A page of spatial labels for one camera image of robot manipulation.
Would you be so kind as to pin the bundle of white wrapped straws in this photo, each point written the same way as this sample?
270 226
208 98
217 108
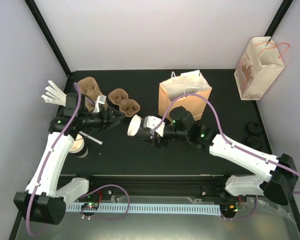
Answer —
54 95

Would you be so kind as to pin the black corner post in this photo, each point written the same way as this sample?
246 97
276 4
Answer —
278 17
36 13

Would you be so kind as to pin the white printed paper bag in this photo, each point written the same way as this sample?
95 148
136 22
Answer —
259 66

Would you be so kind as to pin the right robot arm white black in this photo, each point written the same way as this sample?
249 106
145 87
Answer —
261 165

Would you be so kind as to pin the small green circuit board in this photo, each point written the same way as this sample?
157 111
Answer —
93 206

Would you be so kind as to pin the stacked brown pulp cup carriers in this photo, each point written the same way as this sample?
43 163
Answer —
89 88

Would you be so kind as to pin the right black corner post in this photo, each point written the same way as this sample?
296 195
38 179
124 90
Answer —
278 17

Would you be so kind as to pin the brown paper bag white handles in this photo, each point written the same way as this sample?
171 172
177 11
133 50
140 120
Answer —
176 91

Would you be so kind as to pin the light blue cable duct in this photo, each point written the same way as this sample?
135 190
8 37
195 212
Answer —
149 208

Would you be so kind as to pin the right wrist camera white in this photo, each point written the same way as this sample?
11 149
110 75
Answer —
151 122

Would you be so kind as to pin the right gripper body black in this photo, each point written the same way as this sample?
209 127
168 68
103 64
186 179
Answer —
157 143

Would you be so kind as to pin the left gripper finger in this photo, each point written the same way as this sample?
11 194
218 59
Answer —
116 113
112 123

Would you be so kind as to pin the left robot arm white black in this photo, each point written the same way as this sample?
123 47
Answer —
42 201

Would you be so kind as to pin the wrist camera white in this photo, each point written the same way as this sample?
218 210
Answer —
99 103
151 122

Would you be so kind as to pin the left black corner post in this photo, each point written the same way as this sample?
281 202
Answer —
36 13

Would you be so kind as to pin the black aluminium frame rail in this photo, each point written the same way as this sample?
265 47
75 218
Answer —
208 188

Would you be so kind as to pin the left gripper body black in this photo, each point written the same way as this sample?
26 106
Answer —
103 121

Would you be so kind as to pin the white wrapped straw on table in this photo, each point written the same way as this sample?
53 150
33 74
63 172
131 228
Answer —
90 137

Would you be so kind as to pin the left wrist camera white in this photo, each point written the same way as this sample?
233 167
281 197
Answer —
99 103

